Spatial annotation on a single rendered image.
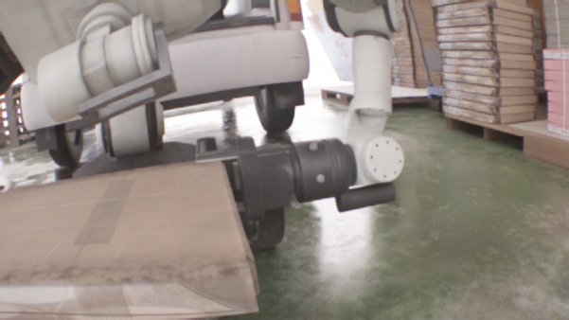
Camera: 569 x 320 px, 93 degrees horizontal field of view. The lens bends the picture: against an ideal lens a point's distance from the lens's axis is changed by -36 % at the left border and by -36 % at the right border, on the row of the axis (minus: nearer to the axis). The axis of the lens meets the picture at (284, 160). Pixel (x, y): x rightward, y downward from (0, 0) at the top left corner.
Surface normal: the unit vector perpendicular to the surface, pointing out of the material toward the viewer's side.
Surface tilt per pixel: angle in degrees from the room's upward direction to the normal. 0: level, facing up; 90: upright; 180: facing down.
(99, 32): 42
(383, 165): 74
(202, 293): 79
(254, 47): 86
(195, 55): 85
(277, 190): 90
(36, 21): 130
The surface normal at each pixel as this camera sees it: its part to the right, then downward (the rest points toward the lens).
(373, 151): 0.17, -0.06
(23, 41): 0.34, 0.77
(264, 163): 0.20, 0.22
